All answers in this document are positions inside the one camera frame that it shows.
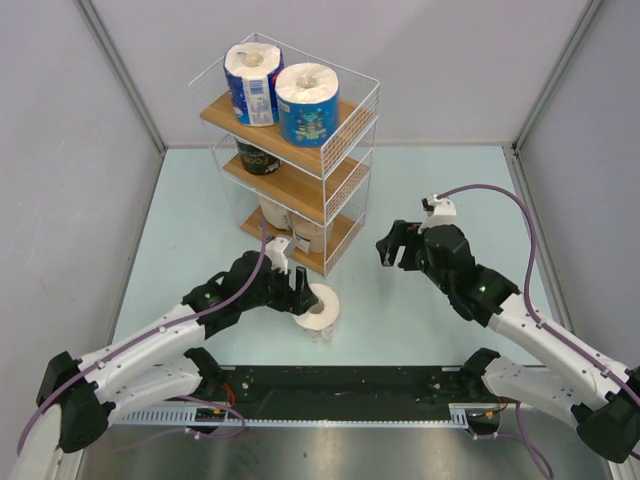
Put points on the white wire wooden shelf rack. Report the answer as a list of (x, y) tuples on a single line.
[(327, 184)]

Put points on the light blue paper roll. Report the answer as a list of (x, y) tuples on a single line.
[(307, 97)]

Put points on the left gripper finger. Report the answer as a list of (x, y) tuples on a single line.
[(301, 280), (304, 302)]

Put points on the dark blue paper roll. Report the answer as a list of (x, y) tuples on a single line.
[(251, 70)]

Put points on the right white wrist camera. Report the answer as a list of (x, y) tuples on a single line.
[(439, 210)]

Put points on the grey slotted cable duct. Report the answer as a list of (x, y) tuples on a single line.
[(332, 412)]

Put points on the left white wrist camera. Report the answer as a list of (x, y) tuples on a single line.
[(277, 250)]

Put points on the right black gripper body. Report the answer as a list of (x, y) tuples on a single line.
[(422, 261)]

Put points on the black paper roll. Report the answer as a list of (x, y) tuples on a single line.
[(256, 161)]

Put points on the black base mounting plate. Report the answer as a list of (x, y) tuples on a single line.
[(430, 384)]

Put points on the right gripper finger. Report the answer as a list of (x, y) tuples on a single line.
[(408, 261), (402, 234)]

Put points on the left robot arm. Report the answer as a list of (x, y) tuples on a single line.
[(166, 359)]

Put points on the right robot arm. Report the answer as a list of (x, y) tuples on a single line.
[(594, 394)]

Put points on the beige paper roll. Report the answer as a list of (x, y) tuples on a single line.
[(275, 214)]

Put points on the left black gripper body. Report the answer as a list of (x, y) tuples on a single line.
[(275, 292)]

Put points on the brown paper roll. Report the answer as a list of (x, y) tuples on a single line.
[(309, 237)]

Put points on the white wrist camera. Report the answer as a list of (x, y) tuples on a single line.
[(277, 250), (439, 210)]

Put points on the white dotted paper roll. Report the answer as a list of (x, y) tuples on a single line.
[(321, 321)]

